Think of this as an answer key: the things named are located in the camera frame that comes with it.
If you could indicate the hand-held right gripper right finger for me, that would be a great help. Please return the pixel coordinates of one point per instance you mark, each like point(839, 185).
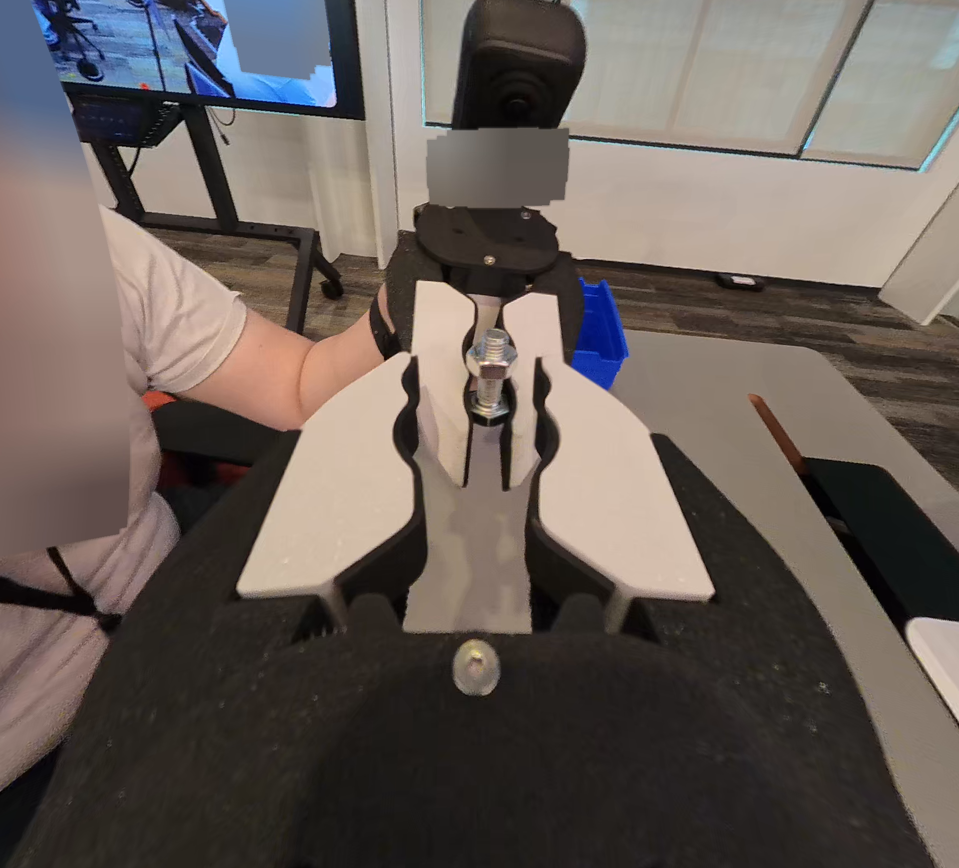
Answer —
point(622, 501)

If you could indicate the orange cloth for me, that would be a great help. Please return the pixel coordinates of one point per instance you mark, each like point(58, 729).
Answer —
point(210, 471)

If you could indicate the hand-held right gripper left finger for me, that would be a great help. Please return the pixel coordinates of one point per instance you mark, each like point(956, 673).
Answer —
point(337, 501)

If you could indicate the black rolling stand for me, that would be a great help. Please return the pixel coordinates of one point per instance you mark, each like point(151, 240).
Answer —
point(217, 194)

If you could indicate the person's left forearm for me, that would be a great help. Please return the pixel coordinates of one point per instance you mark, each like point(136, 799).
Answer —
point(344, 366)

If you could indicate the white framed glass window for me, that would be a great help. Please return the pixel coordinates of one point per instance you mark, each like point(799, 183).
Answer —
point(712, 21)

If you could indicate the blue plastic bin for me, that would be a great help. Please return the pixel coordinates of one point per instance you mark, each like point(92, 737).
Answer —
point(599, 343)

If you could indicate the wall display screen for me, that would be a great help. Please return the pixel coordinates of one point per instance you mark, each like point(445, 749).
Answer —
point(135, 6)

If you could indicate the black floor box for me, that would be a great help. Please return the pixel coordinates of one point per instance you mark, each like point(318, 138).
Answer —
point(740, 282)

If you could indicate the black chair armrest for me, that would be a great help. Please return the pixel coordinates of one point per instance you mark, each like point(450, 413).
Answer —
point(217, 430)

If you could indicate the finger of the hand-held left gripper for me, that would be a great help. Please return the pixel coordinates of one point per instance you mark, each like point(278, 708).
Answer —
point(539, 328)
point(442, 328)

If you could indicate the white stand base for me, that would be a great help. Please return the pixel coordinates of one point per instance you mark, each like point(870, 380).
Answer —
point(936, 666)

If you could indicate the steel hex bolt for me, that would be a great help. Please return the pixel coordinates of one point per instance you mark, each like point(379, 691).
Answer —
point(488, 392)

